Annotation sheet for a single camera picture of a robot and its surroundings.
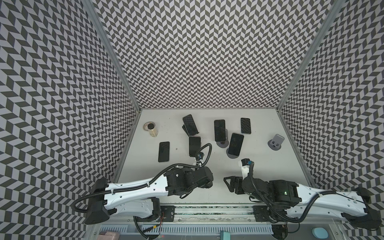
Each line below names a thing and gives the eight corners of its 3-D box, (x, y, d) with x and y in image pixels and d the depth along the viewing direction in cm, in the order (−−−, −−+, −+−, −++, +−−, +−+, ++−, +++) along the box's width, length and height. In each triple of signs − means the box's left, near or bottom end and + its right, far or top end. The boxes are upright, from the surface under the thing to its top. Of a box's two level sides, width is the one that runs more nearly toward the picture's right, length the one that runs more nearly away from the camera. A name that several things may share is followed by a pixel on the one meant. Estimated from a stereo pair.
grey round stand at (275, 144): (265, 146, 100) (270, 139, 93) (269, 139, 104) (274, 132, 97) (276, 152, 97) (281, 145, 91) (279, 144, 101) (285, 137, 94)
